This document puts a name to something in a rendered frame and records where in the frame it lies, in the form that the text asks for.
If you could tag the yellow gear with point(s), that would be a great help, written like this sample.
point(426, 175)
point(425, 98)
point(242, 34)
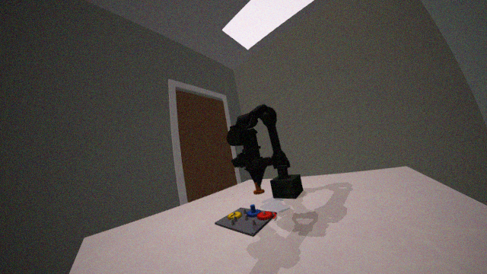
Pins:
point(238, 215)

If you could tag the blue gear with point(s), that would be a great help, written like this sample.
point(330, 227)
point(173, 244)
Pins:
point(253, 212)

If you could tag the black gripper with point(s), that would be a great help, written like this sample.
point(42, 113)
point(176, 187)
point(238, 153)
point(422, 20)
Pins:
point(259, 164)

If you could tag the red gear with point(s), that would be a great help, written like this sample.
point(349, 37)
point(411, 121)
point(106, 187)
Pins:
point(265, 216)

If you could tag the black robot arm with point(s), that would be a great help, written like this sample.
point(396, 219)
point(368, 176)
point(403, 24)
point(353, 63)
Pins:
point(242, 134)

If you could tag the orange gear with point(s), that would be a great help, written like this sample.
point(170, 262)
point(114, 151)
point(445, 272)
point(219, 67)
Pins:
point(258, 190)

